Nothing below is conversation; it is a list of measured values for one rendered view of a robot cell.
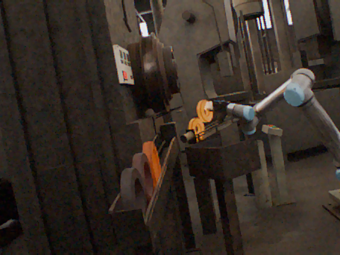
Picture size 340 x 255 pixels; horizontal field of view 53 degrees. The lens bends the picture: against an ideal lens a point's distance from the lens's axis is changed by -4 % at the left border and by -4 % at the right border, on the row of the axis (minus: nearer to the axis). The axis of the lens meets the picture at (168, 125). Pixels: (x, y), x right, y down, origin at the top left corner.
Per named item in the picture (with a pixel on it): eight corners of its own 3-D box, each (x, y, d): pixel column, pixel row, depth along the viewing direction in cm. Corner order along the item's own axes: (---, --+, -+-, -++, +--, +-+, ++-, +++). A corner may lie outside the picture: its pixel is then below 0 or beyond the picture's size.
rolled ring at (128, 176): (138, 159, 111) (128, 161, 111) (127, 179, 93) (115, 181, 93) (150, 213, 114) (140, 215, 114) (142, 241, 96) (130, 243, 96)
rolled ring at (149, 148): (148, 153, 128) (140, 154, 129) (159, 197, 134) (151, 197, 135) (153, 134, 146) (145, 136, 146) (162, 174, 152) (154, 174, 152)
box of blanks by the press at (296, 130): (273, 167, 396) (262, 99, 391) (245, 158, 478) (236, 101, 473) (349, 148, 412) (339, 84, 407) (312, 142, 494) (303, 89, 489)
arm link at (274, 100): (310, 57, 192) (252, 104, 252) (301, 70, 186) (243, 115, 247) (325, 71, 191) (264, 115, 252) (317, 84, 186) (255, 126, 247)
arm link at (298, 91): (375, 167, 200) (308, 68, 184) (364, 189, 193) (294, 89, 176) (352, 168, 214) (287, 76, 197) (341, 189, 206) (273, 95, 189)
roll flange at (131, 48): (133, 118, 188) (117, 31, 185) (147, 114, 235) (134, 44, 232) (152, 115, 187) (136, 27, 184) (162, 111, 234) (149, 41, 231)
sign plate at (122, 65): (119, 83, 163) (112, 45, 162) (130, 85, 189) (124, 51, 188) (124, 82, 163) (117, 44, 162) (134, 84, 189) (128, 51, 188)
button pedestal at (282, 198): (276, 207, 264) (264, 128, 260) (271, 198, 288) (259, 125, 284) (297, 203, 263) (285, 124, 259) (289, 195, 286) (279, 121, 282)
